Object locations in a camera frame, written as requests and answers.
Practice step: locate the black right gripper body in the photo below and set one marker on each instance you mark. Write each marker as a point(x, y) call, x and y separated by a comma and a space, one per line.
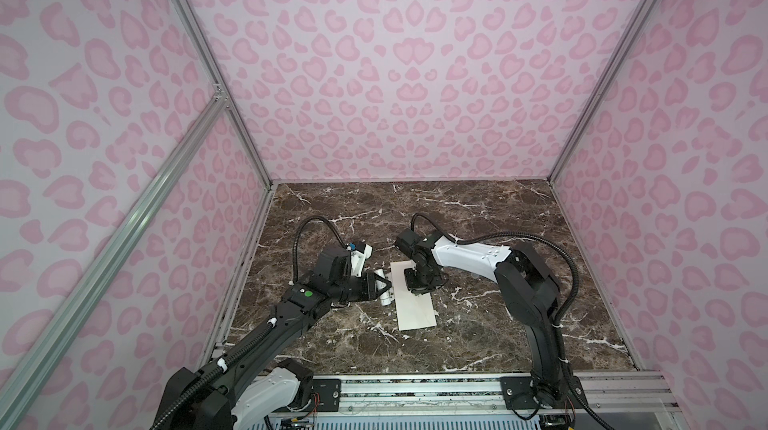
point(421, 282)

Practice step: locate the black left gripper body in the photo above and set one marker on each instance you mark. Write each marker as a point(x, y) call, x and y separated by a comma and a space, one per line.
point(360, 288)

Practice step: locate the white glue stick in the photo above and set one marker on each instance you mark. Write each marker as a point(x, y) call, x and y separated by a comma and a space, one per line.
point(384, 303)

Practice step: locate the cream white envelope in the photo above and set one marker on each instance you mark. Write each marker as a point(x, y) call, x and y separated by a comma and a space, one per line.
point(413, 311)

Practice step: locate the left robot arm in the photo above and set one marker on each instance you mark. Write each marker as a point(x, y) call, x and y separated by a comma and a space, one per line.
point(245, 384)

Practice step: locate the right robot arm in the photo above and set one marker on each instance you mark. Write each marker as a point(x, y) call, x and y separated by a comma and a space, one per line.
point(530, 290)

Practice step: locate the metal base rail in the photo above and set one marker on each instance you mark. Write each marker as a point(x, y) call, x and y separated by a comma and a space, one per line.
point(620, 399)

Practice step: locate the aluminium diagonal frame bar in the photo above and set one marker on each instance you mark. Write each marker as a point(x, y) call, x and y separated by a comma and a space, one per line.
point(34, 370)

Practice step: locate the aluminium corner frame post left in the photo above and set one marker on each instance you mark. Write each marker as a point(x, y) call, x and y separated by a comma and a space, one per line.
point(204, 50)

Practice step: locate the aluminium corner frame post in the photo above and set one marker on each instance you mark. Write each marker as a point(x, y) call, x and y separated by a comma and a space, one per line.
point(627, 40)
point(204, 50)

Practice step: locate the aluminium corner frame post right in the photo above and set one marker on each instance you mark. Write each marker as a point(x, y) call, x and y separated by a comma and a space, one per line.
point(627, 40)

